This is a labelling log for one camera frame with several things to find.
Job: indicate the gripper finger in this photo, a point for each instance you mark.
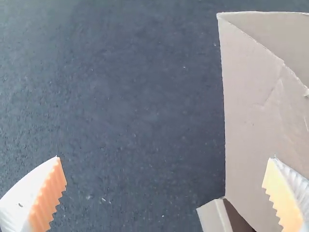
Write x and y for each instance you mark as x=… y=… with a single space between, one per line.
x=287 y=200
x=24 y=207

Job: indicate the black mat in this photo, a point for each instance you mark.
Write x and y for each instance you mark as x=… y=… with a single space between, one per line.
x=120 y=96

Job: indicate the cardboard box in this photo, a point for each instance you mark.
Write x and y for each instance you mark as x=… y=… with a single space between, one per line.
x=253 y=96

